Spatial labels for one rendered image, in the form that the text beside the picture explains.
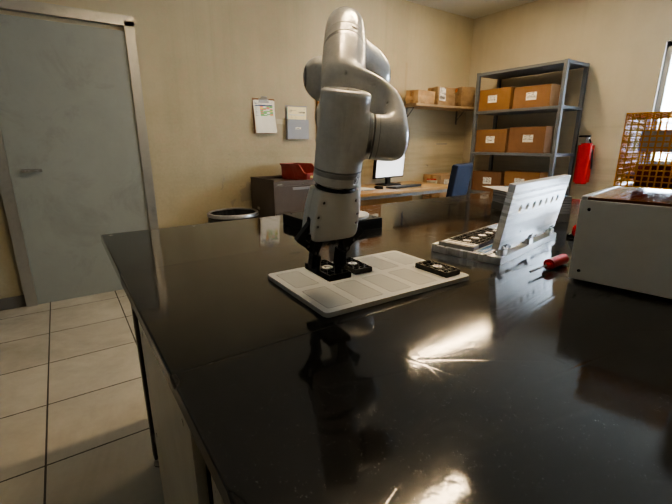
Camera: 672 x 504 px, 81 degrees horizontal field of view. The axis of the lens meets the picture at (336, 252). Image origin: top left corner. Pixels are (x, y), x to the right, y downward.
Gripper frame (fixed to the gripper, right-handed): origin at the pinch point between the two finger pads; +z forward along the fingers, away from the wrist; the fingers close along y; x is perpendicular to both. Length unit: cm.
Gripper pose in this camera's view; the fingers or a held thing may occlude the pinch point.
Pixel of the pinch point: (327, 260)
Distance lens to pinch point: 77.9
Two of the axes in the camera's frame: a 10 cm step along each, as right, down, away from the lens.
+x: 5.2, 4.2, -7.5
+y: -8.5, 1.4, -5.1
